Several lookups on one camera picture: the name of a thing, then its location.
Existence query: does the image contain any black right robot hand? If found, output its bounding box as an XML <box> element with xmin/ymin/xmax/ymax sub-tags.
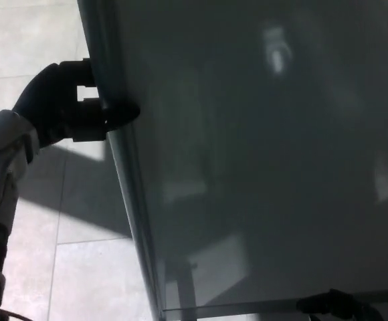
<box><xmin>296</xmin><ymin>288</ymin><xmax>384</xmax><ymax>321</ymax></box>

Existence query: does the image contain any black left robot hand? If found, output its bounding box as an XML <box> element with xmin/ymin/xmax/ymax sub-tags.
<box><xmin>12</xmin><ymin>58</ymin><xmax>141</xmax><ymax>148</ymax></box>

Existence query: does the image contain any white whiteboard with grey frame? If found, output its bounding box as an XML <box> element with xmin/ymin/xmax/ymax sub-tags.
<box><xmin>76</xmin><ymin>0</ymin><xmax>388</xmax><ymax>321</ymax></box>

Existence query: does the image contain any thin black cable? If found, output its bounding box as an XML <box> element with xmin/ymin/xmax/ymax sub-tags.
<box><xmin>0</xmin><ymin>308</ymin><xmax>31</xmax><ymax>321</ymax></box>

